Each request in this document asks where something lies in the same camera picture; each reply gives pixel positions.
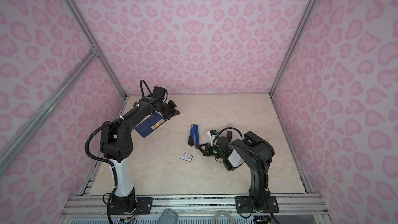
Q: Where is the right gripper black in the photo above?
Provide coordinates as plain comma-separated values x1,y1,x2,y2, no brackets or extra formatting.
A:
197,145,226,161

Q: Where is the red white staple box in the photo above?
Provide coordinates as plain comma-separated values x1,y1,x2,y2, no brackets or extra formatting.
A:
179,151,193,162

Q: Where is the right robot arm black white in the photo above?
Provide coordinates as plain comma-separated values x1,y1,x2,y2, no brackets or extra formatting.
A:
188,127,279,214

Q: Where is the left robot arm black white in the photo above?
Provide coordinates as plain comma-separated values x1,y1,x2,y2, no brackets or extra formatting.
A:
100,96,180,206

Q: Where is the dark blue booklet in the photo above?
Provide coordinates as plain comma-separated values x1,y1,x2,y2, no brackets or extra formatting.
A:
134,113,167,139

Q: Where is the white tube loop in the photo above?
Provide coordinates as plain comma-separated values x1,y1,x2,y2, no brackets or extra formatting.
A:
211,211,235,224

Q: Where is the grey cloth pad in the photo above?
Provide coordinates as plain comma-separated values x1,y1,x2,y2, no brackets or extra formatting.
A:
157,209,178,224

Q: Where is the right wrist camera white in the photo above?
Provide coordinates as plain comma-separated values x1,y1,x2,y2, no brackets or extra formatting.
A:
207,130,218,140

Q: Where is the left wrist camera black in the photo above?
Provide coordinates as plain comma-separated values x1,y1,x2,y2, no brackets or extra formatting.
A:
151,86,168,102

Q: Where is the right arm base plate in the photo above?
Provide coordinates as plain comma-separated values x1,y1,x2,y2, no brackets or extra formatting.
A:
234,196,280,214

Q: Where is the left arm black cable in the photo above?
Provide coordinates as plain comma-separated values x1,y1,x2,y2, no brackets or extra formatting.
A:
84,79,153,194

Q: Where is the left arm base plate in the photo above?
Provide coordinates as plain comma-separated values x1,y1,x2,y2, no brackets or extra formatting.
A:
107,196,153,215

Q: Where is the aluminium front rail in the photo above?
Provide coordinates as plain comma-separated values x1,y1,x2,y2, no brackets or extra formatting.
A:
57,193,332,224

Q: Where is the aluminium corner frame post left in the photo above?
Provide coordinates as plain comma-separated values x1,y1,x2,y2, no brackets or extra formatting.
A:
63,0,127,99

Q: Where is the aluminium corner frame post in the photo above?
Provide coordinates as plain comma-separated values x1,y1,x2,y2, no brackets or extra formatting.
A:
269,0,319,98
63,0,127,99

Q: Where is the aluminium diagonal frame bar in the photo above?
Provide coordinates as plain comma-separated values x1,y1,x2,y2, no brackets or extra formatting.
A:
1,48,97,175

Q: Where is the aluminium corner frame post right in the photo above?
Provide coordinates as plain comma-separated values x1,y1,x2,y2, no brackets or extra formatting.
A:
269,0,319,98

